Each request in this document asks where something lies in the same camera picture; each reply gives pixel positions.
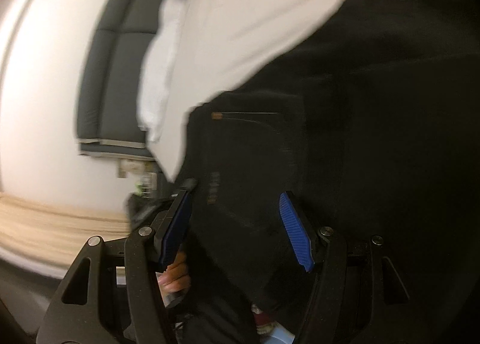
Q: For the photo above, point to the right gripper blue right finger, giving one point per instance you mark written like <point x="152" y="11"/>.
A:
<point x="298" y="236"/>

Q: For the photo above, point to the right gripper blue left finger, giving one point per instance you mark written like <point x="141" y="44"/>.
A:
<point x="171" y="225"/>

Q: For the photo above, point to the black denim pants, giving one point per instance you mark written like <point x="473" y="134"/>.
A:
<point x="371" y="126"/>

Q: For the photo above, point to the person's left hand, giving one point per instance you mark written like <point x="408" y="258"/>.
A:
<point x="176" y="277"/>

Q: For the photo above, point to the light blue plastic stool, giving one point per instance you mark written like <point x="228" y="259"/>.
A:
<point x="279" y="335"/>

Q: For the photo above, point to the grey upholstered headboard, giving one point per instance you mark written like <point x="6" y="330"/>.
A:
<point x="107" y="102"/>

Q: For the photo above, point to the white bed sheet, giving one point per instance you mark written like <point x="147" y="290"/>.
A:
<point x="205" y="47"/>

